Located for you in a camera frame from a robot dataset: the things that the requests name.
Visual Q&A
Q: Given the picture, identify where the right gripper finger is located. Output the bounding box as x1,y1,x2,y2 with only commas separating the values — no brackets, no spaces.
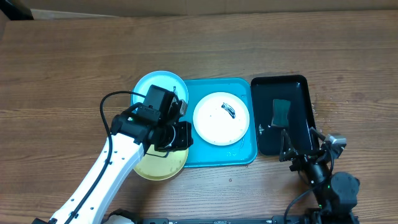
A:
309,127,326,142
279,129,295,162

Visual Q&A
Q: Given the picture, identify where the teal plastic tray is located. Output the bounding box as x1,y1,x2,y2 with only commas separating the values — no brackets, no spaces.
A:
183,78,257,168

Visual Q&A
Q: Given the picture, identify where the black plastic tray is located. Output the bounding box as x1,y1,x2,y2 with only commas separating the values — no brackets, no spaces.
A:
251,75,319,156

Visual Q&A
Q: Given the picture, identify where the green scrubbing sponge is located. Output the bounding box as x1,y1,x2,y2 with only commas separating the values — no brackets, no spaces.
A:
271,99,290,128

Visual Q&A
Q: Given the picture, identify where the dark object top left corner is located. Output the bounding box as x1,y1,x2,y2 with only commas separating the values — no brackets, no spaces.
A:
1,0,34,21

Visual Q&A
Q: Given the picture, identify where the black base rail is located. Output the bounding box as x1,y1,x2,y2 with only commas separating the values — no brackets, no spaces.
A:
102,208,312,224

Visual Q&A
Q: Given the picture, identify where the light blue plate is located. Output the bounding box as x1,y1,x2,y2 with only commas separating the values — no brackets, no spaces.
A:
133,70,188,116

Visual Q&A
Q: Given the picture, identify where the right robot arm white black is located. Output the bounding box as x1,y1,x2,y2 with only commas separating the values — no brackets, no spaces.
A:
279,128,360,223

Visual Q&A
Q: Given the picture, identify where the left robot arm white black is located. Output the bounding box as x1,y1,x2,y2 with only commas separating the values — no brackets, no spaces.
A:
49,112,193,224

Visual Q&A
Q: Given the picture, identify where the white plate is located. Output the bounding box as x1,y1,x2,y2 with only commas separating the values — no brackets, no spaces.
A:
193,92,250,146

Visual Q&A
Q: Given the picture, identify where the yellow plate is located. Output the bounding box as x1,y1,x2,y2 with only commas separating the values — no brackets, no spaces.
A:
134,146,189,181

